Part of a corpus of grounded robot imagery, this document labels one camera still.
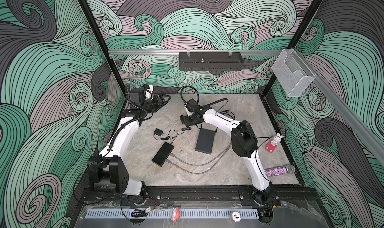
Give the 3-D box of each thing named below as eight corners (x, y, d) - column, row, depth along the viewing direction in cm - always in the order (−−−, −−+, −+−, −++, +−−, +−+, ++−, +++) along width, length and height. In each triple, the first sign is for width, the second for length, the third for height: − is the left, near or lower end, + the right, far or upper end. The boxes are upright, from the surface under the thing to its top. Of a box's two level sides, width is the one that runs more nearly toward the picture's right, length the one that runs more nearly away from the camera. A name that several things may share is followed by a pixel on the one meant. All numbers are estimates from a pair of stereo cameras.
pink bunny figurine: (270, 154, 90) (277, 147, 83) (262, 147, 94) (269, 140, 86) (279, 146, 94) (287, 139, 87) (271, 139, 97) (278, 132, 90)
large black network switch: (194, 150, 92) (195, 149, 90) (200, 129, 102) (200, 127, 100) (210, 154, 90) (211, 153, 88) (214, 133, 100) (215, 131, 98)
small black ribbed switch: (151, 161, 87) (150, 160, 85) (165, 142, 95) (164, 141, 93) (161, 167, 85) (161, 166, 83) (174, 148, 93) (174, 146, 91)
